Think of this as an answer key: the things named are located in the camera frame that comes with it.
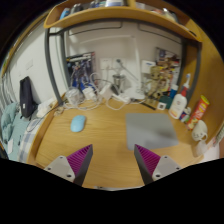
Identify white desk lamp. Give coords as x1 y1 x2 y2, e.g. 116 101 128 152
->
79 34 148 101

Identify clear domed plastic cup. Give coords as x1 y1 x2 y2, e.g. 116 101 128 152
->
64 87 84 106

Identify dark teal round box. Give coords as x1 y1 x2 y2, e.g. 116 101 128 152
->
158 94 174 109

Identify clear snack bag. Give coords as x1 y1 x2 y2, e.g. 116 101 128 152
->
53 106 65 117

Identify white card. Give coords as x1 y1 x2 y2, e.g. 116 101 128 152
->
140 59 157 74

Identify white tissue pack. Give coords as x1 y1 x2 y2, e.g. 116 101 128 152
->
35 98 58 119

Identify black pen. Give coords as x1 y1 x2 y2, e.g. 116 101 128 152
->
139 100 157 111

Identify red chip can yellow lid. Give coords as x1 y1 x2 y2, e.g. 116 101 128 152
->
185 94 211 131

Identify brown tree creature figurine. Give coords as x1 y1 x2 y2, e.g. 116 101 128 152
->
146 65 168 99

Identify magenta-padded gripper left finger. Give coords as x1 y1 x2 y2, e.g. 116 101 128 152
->
43 143 94 188

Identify white mug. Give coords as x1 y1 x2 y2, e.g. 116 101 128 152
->
191 119 209 143

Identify black bag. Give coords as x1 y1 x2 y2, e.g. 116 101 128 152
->
18 75 37 119

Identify teal and plaid bedding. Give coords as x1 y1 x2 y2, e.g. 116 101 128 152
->
0 74 43 164

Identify wooden shelf with grey frame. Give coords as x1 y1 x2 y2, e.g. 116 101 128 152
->
43 0 204 105

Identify colourful printed boxes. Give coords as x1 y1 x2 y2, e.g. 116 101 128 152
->
154 48 183 88

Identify white multi-port charger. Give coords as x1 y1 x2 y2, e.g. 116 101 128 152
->
82 87 98 101

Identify light blue computer mouse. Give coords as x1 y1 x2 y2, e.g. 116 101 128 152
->
70 114 87 133

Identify robot model kit box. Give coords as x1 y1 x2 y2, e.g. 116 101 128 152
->
65 51 98 93

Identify white bottle with red cap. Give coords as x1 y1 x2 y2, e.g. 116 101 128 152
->
168 87 189 120

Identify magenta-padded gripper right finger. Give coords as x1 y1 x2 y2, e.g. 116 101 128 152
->
133 143 183 186

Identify white wall socket plate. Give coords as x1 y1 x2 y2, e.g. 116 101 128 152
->
99 58 114 71
113 58 128 71

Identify stainless steel cup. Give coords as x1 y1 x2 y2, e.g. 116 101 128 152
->
112 73 127 93

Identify small blue red bottle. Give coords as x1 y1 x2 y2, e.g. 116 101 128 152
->
179 106 193 123

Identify white cable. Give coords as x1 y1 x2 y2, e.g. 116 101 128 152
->
54 71 134 113

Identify grey mouse pad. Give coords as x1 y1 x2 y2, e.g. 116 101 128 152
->
125 112 180 152

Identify white power strip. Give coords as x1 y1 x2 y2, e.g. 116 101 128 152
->
111 93 132 104

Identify small white square clock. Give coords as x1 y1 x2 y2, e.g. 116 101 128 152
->
157 101 167 112

